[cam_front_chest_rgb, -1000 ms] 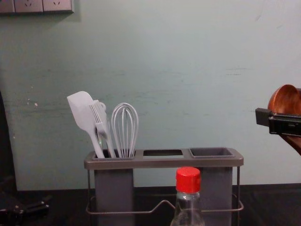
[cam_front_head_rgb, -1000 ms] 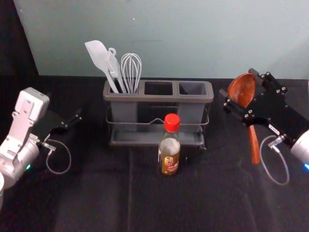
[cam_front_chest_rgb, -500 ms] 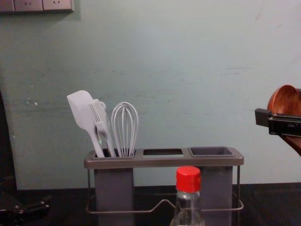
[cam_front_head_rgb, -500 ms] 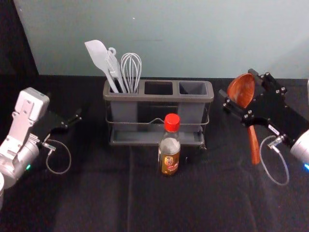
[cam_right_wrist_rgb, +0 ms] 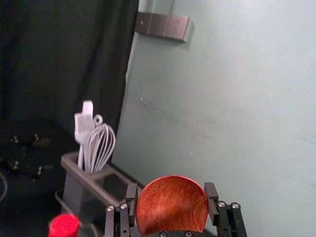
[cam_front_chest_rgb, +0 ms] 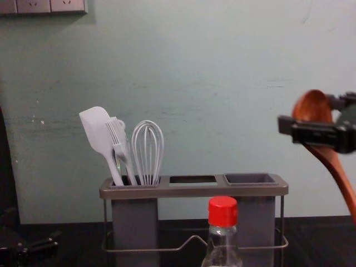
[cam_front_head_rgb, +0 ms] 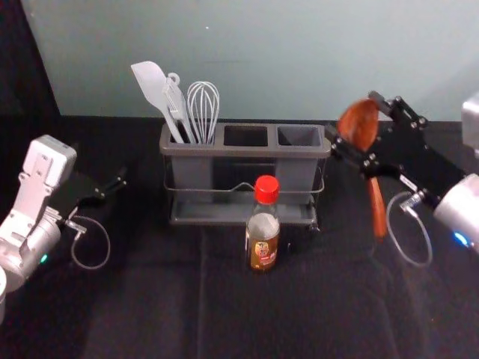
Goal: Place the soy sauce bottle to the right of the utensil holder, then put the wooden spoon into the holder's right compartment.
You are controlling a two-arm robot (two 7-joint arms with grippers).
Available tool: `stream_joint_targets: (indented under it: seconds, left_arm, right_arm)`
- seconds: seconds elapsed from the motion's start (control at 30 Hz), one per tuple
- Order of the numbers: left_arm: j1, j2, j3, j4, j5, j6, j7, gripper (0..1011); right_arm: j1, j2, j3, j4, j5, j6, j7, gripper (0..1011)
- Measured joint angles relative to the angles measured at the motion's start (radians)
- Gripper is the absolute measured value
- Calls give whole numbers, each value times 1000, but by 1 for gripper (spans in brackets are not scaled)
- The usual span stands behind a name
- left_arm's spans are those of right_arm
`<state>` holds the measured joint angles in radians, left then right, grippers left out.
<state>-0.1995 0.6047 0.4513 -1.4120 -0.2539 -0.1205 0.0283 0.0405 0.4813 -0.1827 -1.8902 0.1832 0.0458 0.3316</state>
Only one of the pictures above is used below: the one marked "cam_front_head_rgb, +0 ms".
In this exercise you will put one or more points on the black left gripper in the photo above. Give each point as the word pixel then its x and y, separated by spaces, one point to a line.
pixel 73 188

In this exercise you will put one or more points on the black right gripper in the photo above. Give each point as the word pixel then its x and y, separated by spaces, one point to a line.
pixel 415 157

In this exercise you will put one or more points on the brown wooden spoon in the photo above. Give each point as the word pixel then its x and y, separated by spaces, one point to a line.
pixel 359 123

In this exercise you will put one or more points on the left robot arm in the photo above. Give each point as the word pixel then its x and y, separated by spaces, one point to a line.
pixel 35 175

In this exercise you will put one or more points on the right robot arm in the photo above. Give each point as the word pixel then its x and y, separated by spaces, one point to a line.
pixel 458 209

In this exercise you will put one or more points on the grey utensil rack steel bars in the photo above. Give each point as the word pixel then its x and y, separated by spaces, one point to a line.
pixel 191 170

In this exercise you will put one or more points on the grey slotted kitchen tool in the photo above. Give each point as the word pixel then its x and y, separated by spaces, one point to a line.
pixel 175 106

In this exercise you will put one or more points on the grey silicone spatula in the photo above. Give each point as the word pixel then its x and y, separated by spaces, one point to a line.
pixel 149 80

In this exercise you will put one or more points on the clear bottle red cap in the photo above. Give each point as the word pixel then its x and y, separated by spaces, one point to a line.
pixel 262 239

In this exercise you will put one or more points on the black table cloth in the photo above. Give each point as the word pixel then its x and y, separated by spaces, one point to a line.
pixel 209 310

